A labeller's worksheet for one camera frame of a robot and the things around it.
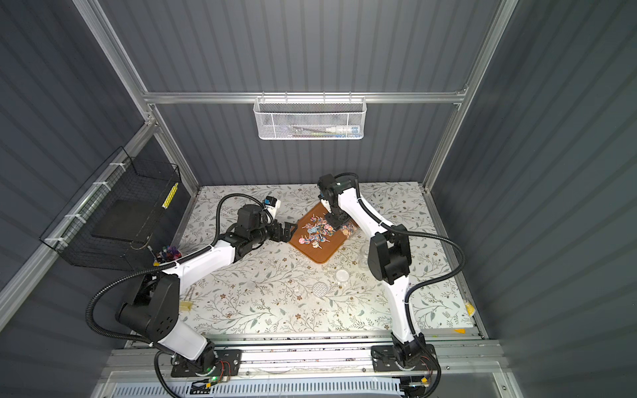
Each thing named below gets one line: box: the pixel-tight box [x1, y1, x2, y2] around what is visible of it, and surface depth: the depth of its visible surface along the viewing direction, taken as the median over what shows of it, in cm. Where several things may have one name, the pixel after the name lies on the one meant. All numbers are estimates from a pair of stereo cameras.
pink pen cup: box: [161, 245, 184, 262], surface depth 86 cm
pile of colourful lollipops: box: [298, 213, 336, 250], surface depth 104 cm
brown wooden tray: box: [288, 202, 354, 264], surface depth 103 cm
